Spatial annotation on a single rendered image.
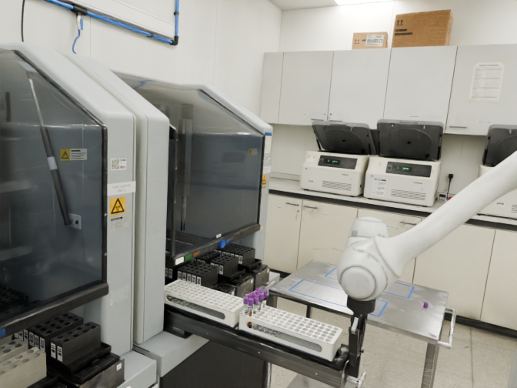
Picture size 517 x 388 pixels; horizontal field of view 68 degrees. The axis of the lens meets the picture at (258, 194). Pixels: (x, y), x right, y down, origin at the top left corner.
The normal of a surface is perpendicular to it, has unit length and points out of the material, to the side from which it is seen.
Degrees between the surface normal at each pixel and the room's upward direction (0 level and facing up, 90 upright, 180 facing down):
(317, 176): 90
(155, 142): 90
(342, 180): 90
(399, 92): 90
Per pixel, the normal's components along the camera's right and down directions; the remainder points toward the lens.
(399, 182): -0.46, 0.11
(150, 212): 0.88, 0.14
